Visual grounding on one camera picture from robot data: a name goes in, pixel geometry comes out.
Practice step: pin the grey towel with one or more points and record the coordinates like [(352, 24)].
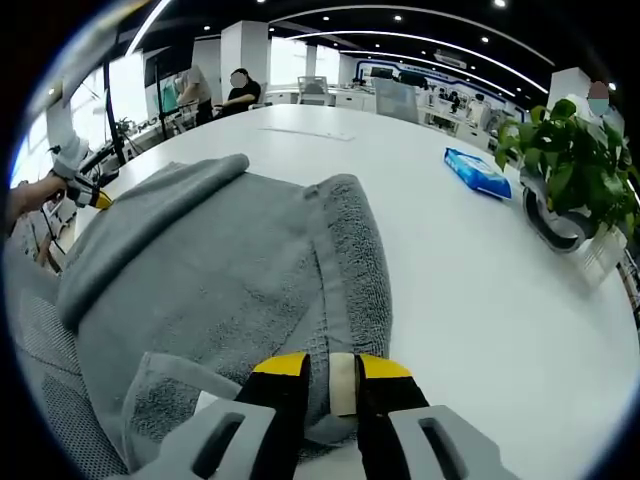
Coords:
[(225, 260)]

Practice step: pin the person's left hand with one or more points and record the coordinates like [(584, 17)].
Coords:
[(56, 187)]

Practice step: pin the black stand pole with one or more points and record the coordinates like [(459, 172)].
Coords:
[(114, 115)]

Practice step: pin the black monitor screen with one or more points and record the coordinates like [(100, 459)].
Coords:
[(167, 62)]

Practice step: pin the grey mesh chair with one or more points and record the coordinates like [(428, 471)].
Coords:
[(50, 360)]

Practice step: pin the white office chair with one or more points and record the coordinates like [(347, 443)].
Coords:
[(315, 90)]

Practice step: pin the grey black round pot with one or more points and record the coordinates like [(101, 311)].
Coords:
[(555, 230)]

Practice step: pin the clear glass vase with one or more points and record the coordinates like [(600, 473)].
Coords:
[(602, 255)]

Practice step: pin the blue wet wipes packet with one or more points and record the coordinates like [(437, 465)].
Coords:
[(475, 172)]

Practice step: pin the grey office chair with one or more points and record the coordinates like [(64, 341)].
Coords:
[(395, 100)]

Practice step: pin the green leafy plant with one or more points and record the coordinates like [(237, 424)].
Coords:
[(570, 150)]

